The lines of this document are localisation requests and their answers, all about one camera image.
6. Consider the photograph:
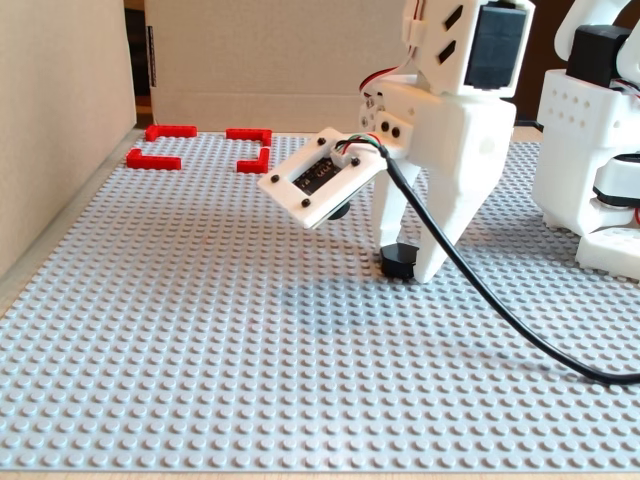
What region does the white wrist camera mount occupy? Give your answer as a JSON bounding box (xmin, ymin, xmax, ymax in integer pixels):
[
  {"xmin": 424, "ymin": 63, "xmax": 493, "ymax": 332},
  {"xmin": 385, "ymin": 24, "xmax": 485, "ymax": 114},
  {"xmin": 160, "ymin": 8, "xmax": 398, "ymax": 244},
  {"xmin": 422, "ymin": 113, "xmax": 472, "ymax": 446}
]
[{"xmin": 257, "ymin": 112, "xmax": 416, "ymax": 231}]

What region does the plain cardboard panel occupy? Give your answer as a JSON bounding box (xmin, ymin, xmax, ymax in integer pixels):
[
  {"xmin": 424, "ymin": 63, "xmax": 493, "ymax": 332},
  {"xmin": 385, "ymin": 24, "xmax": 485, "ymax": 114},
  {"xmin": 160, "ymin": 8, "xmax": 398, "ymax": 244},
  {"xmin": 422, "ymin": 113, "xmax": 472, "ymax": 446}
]
[{"xmin": 0, "ymin": 0, "xmax": 139, "ymax": 294}]

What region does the black camera cable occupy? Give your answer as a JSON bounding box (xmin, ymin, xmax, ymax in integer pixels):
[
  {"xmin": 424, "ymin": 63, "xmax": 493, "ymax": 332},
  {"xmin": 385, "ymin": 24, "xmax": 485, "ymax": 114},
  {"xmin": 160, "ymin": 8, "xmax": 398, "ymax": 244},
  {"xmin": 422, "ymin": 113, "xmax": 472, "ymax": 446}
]
[{"xmin": 332, "ymin": 132, "xmax": 640, "ymax": 387}]

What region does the large cardboard box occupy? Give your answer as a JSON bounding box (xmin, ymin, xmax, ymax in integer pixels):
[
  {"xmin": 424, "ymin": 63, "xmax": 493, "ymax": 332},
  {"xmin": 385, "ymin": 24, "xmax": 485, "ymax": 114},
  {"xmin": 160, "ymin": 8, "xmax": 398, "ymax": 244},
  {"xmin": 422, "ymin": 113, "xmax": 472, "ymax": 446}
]
[{"xmin": 143, "ymin": 0, "xmax": 419, "ymax": 135}]

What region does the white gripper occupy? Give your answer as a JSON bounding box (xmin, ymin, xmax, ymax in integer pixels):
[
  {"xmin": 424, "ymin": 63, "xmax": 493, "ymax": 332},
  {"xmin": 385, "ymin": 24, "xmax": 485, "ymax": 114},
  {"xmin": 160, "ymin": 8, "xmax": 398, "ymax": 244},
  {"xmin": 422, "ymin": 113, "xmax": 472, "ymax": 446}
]
[{"xmin": 358, "ymin": 74, "xmax": 517, "ymax": 284}]

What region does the dark hexagonal Lego piece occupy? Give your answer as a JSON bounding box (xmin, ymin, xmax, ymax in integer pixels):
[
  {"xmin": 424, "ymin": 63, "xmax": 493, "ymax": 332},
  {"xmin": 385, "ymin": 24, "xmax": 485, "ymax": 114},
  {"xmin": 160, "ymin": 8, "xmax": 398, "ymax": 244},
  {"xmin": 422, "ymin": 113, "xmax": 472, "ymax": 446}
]
[{"xmin": 379, "ymin": 242, "xmax": 419, "ymax": 280}]

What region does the long red-white-black servo wire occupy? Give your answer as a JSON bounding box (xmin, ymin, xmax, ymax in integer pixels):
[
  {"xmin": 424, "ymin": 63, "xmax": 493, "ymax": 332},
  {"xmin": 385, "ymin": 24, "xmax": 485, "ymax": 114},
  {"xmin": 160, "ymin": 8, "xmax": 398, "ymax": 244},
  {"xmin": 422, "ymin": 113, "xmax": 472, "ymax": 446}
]
[{"xmin": 617, "ymin": 74, "xmax": 640, "ymax": 104}]

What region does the wrist red-black servo wire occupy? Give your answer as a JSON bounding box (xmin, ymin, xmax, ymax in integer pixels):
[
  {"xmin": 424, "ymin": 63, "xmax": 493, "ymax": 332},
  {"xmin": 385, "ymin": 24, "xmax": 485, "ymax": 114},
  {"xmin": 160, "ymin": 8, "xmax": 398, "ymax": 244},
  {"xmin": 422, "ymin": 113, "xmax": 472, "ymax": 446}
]
[{"xmin": 358, "ymin": 0, "xmax": 426, "ymax": 99}]

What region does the red L-shaped Lego beam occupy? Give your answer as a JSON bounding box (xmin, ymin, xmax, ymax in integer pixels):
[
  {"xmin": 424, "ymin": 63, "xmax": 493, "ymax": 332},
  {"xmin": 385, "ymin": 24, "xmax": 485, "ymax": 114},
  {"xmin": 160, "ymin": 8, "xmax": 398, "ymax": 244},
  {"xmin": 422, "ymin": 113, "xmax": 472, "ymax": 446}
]
[
  {"xmin": 125, "ymin": 148, "xmax": 182, "ymax": 172},
  {"xmin": 236, "ymin": 146, "xmax": 272, "ymax": 175},
  {"xmin": 225, "ymin": 128, "xmax": 274, "ymax": 148},
  {"xmin": 144, "ymin": 124, "xmax": 199, "ymax": 143}
]

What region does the grey Lego baseplate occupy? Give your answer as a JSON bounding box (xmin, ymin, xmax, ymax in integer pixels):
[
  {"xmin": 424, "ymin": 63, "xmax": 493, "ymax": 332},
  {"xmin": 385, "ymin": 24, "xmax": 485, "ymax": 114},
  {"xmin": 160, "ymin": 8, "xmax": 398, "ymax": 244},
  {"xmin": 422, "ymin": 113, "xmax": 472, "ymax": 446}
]
[{"xmin": 0, "ymin": 130, "xmax": 640, "ymax": 474}]

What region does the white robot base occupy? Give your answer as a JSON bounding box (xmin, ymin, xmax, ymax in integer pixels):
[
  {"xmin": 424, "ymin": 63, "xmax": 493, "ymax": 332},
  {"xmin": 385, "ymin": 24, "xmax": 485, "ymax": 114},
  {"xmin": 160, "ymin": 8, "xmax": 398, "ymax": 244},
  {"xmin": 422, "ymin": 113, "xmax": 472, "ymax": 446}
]
[{"xmin": 532, "ymin": 68, "xmax": 640, "ymax": 281}]

